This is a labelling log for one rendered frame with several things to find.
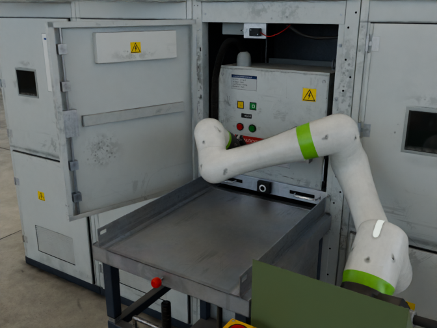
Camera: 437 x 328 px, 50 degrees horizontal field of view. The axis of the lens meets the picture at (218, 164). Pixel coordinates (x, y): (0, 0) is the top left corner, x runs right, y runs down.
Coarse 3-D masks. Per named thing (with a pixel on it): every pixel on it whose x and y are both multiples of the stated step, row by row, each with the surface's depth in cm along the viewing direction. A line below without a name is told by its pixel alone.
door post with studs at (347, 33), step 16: (352, 0) 160; (352, 16) 161; (352, 32) 163; (352, 48) 164; (336, 64) 169; (352, 64) 166; (336, 80) 171; (352, 80) 167; (336, 96) 172; (336, 112) 174; (336, 192) 182; (336, 208) 184; (336, 224) 186; (336, 240) 187; (336, 256) 189
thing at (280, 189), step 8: (240, 176) 208; (248, 176) 205; (232, 184) 211; (240, 184) 209; (248, 184) 206; (256, 184) 204; (272, 184) 200; (280, 184) 198; (288, 184) 196; (272, 192) 201; (280, 192) 199; (288, 192) 197; (304, 192) 193; (312, 192) 191; (320, 192) 189; (304, 200) 194; (320, 200) 190
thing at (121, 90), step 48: (48, 48) 162; (96, 48) 171; (144, 48) 183; (192, 48) 197; (96, 96) 179; (144, 96) 192; (96, 144) 184; (144, 144) 197; (96, 192) 189; (144, 192) 203
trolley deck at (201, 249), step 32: (224, 192) 209; (160, 224) 178; (192, 224) 178; (224, 224) 178; (256, 224) 178; (288, 224) 178; (320, 224) 178; (96, 256) 163; (128, 256) 154; (160, 256) 154; (192, 256) 154; (224, 256) 154; (256, 256) 154; (288, 256) 154; (192, 288) 142; (224, 288) 137
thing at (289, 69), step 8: (232, 64) 205; (256, 64) 205; (264, 64) 205; (272, 64) 205; (280, 64) 205; (288, 64) 205; (304, 72) 180; (312, 72) 179; (320, 72) 177; (328, 72) 180; (328, 80) 176; (328, 88) 177; (328, 96) 179; (328, 104) 180; (328, 112) 182
